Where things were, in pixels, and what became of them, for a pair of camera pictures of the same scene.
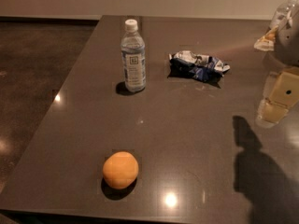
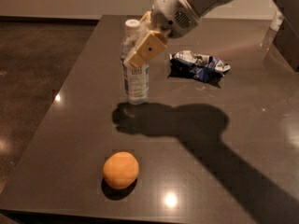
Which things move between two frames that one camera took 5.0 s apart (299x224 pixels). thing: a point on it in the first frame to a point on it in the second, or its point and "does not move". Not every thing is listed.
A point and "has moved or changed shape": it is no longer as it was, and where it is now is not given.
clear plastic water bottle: (133, 52) has moved or changed shape
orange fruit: (121, 170) does not move
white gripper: (288, 46) to (172, 10)
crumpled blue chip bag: (188, 64) does not move
